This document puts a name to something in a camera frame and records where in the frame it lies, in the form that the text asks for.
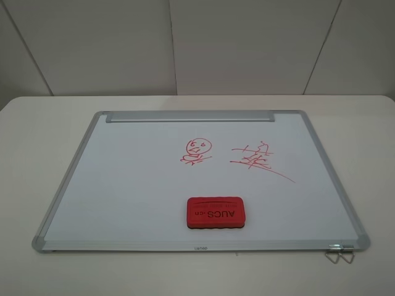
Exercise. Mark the right metal hanging clip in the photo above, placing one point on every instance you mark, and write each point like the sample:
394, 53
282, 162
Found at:
347, 253

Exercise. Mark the left metal hanging clip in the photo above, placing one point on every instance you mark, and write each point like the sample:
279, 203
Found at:
334, 253

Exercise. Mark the metal hanging clip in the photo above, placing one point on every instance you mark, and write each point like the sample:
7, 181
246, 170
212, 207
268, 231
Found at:
347, 253
334, 253

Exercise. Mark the red whiteboard eraser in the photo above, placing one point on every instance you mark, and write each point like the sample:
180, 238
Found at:
215, 213

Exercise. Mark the white aluminium-framed whiteboard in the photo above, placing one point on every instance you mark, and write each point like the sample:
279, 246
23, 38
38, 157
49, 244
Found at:
128, 184

